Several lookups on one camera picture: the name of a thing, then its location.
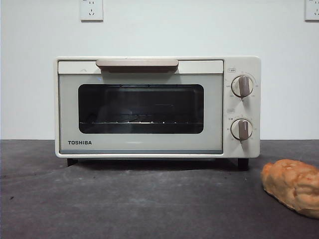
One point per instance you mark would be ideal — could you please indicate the white wall socket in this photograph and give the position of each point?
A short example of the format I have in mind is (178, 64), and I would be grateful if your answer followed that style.
(312, 11)
(91, 11)

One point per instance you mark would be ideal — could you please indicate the cream Toshiba toaster oven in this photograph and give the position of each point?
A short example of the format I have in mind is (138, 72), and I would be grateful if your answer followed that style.
(245, 150)

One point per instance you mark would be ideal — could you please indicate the golden brown bread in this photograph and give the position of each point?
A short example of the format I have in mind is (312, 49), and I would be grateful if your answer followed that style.
(286, 184)

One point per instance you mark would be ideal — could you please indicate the cream oven knob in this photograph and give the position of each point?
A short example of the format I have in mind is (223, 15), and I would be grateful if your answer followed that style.
(242, 86)
(241, 129)

